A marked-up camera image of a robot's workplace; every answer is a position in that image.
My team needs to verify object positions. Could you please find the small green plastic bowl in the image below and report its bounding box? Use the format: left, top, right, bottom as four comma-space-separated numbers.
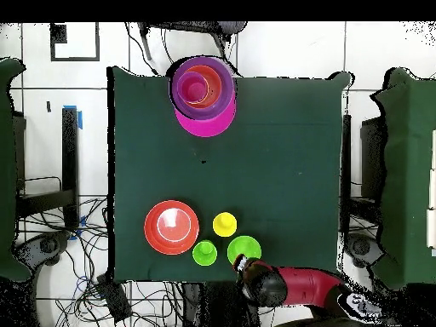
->
227, 235, 263, 266

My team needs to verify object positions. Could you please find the pink plastic bowl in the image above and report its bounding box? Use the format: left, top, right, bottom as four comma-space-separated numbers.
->
174, 96, 238, 138

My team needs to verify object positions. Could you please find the purple plastic bowl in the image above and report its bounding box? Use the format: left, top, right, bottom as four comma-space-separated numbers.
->
169, 56, 236, 121

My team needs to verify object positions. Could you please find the small red-orange plastic bowl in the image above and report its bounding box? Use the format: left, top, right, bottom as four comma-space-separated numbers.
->
181, 65, 223, 110

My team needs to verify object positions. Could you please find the purple plastic cup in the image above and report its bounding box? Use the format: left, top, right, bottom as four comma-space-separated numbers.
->
175, 71, 209, 105

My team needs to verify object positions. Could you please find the green plastic cup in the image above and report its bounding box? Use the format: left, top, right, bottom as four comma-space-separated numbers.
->
192, 239, 218, 267

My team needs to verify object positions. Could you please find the yellow plastic cup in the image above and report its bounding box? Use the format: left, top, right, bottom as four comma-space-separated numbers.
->
211, 211, 238, 238

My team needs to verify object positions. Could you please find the large red-orange plastic bowl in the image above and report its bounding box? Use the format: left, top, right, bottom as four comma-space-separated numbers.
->
143, 199, 201, 255

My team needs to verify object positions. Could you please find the dark green tablecloth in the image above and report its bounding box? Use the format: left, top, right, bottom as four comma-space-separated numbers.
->
106, 66, 352, 284

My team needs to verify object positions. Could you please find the black power box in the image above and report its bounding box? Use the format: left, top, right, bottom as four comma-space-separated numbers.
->
96, 272, 133, 323

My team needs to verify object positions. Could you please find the black metal stand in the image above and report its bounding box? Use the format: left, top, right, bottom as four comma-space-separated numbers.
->
340, 113, 386, 222
14, 106, 81, 229

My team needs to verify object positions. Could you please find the green cloth side table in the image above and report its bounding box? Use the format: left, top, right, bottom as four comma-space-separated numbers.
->
370, 66, 436, 290
0, 56, 33, 282

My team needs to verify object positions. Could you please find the black chair base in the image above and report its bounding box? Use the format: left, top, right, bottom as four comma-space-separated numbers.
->
13, 229, 72, 284

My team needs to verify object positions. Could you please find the blue tape strip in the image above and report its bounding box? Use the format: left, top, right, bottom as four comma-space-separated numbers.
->
62, 104, 83, 130

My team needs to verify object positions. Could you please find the tangle of floor cables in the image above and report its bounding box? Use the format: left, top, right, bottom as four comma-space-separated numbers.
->
16, 195, 192, 327

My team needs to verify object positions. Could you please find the black camera tripod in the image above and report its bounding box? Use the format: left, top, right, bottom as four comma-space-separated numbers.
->
137, 21, 248, 71

